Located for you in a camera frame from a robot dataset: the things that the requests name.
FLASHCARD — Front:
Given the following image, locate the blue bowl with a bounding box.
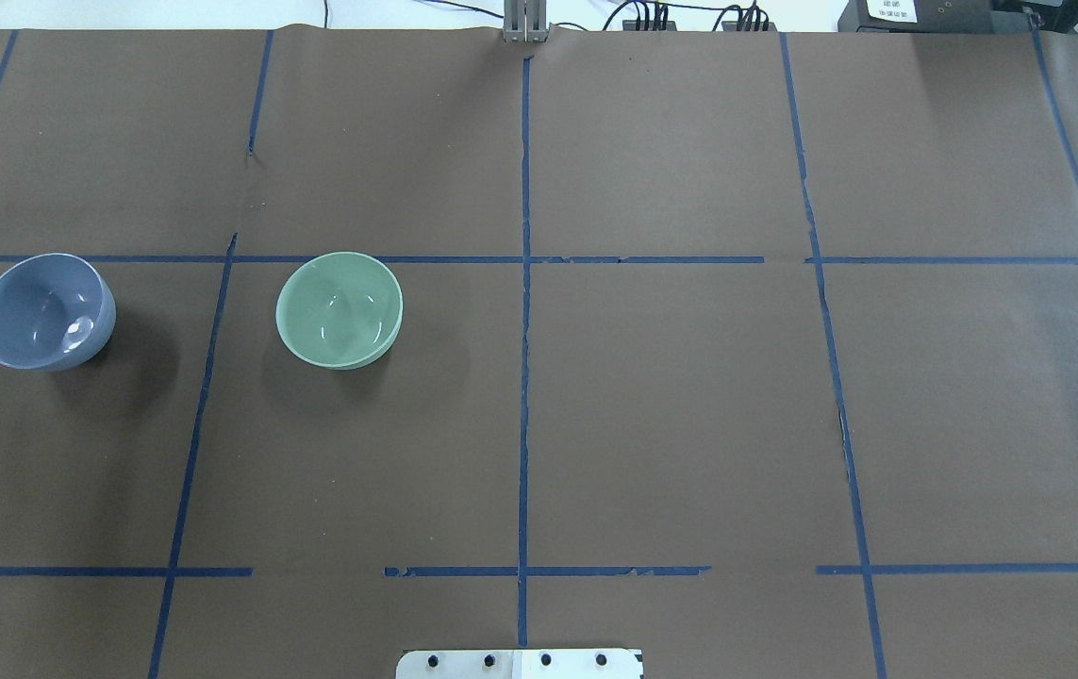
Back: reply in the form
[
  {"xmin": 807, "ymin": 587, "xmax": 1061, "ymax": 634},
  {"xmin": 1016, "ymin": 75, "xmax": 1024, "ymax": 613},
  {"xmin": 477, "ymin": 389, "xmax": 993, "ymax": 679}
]
[{"xmin": 0, "ymin": 253, "xmax": 118, "ymax": 373}]

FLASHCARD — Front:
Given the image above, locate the green bowl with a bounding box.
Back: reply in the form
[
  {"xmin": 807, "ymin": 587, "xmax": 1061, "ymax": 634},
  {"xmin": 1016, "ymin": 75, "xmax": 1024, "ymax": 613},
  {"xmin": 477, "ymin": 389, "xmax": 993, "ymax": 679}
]
[{"xmin": 275, "ymin": 251, "xmax": 404, "ymax": 371}]

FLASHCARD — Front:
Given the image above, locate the brown paper table cover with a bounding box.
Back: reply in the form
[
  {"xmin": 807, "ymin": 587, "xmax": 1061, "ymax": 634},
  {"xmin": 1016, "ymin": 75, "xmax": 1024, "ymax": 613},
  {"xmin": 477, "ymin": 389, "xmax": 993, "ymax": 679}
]
[{"xmin": 0, "ymin": 25, "xmax": 1078, "ymax": 678}]

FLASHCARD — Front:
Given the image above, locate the silver metal mounting plate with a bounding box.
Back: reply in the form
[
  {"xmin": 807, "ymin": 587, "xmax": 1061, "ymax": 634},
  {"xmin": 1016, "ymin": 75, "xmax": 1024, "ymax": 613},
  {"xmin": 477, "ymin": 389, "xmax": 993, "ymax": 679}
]
[{"xmin": 395, "ymin": 648, "xmax": 645, "ymax": 678}]

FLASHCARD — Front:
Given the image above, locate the black power strip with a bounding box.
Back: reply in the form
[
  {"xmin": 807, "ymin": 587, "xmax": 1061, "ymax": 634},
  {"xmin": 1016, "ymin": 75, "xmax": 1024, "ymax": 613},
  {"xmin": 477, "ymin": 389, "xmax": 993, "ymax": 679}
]
[{"xmin": 602, "ymin": 1, "xmax": 777, "ymax": 33}]

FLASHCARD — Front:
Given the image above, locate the black device with label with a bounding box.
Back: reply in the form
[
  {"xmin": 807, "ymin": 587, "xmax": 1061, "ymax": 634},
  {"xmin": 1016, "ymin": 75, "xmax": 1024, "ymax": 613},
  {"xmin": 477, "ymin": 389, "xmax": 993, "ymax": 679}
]
[{"xmin": 837, "ymin": 1, "xmax": 1031, "ymax": 34}]

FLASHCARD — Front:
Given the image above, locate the aluminium frame post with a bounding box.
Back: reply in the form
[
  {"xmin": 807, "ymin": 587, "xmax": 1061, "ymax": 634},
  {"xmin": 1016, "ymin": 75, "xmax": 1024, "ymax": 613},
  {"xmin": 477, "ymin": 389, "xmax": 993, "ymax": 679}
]
[{"xmin": 503, "ymin": 0, "xmax": 551, "ymax": 43}]

